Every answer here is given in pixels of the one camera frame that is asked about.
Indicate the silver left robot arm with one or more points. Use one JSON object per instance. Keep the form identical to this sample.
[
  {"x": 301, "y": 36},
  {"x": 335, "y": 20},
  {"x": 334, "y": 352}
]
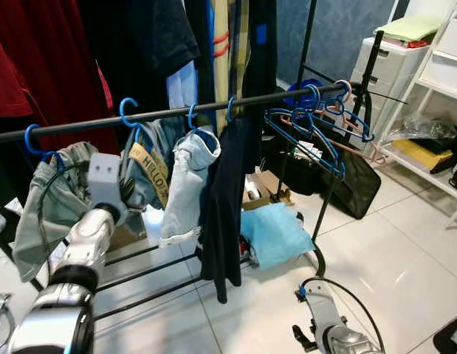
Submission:
[{"x": 80, "y": 247}]

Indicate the blue plastic clothes hanger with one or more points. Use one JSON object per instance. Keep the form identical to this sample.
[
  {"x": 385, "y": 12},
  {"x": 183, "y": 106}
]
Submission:
[
  {"x": 123, "y": 110},
  {"x": 365, "y": 133},
  {"x": 29, "y": 144},
  {"x": 190, "y": 118},
  {"x": 339, "y": 171},
  {"x": 229, "y": 109}
]

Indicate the pink clothes hanger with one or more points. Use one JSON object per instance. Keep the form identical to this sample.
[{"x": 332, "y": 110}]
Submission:
[{"x": 372, "y": 156}]

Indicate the brown cardboard box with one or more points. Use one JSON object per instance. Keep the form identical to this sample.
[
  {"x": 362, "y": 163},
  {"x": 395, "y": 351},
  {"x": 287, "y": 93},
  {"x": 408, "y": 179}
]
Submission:
[{"x": 128, "y": 237}]

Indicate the light blue denim shorts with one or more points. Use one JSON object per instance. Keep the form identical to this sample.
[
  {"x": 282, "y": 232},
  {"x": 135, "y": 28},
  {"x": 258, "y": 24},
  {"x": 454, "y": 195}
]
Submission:
[{"x": 187, "y": 192}]

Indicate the grey green hanging garment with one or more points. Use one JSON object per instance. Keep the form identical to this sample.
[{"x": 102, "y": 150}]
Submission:
[{"x": 62, "y": 199}]

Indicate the denim shorts with yellow tag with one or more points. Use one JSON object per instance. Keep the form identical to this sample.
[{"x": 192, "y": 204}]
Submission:
[{"x": 169, "y": 133}]

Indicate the black metal clothes rack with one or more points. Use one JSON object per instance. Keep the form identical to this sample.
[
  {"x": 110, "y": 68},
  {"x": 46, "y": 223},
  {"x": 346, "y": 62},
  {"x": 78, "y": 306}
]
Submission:
[{"x": 162, "y": 113}]

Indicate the light blue cloth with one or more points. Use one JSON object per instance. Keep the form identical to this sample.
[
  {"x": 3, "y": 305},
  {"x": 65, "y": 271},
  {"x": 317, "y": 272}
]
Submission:
[{"x": 276, "y": 236}]

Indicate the pale blue hanging cloth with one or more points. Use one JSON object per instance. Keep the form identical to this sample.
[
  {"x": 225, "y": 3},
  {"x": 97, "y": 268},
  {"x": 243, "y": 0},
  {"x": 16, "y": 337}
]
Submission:
[{"x": 182, "y": 85}]

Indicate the small open cardboard box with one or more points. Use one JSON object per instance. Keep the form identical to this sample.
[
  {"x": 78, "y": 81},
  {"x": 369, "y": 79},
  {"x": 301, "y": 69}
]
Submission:
[{"x": 269, "y": 193}]

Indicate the dark red hanging garment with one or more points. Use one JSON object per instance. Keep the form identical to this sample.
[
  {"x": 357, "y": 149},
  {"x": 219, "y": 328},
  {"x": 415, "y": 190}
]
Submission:
[{"x": 58, "y": 59}]

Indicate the yellow cloth with red stripes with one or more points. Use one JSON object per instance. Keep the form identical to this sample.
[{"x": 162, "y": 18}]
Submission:
[{"x": 222, "y": 74}]

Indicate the black hanging t-shirt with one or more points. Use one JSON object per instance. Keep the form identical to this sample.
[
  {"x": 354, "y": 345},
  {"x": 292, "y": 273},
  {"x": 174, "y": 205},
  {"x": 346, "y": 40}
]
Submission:
[{"x": 139, "y": 37}]

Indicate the black fabric bag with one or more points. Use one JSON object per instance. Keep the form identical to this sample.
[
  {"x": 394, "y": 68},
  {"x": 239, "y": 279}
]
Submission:
[{"x": 354, "y": 188}]

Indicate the bright red garment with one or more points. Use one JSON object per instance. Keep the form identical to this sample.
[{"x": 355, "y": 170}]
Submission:
[{"x": 7, "y": 81}]

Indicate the flat yellow item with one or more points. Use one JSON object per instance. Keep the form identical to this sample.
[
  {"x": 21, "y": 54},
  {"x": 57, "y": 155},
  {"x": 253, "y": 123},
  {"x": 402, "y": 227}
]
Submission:
[{"x": 420, "y": 153}]

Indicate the clear plastic bag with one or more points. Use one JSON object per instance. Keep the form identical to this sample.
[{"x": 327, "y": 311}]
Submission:
[{"x": 427, "y": 127}]

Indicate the white shelf unit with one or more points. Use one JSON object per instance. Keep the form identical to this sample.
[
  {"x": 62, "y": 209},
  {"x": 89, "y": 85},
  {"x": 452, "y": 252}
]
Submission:
[{"x": 451, "y": 70}]

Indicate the black garment with blue patch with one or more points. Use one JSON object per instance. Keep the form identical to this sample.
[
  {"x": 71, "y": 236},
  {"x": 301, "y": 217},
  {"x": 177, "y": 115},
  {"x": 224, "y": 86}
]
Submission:
[{"x": 265, "y": 66}]

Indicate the white plastic drawer cabinet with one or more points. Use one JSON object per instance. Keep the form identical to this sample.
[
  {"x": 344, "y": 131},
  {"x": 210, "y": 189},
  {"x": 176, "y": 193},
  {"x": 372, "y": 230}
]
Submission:
[{"x": 390, "y": 66}]

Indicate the folded green cloth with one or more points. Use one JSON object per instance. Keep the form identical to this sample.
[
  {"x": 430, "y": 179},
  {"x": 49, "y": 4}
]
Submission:
[{"x": 409, "y": 28}]

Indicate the light grey left wrist camera mount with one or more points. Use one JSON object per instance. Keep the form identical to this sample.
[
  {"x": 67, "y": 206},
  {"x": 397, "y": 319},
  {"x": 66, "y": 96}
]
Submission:
[{"x": 106, "y": 184}]

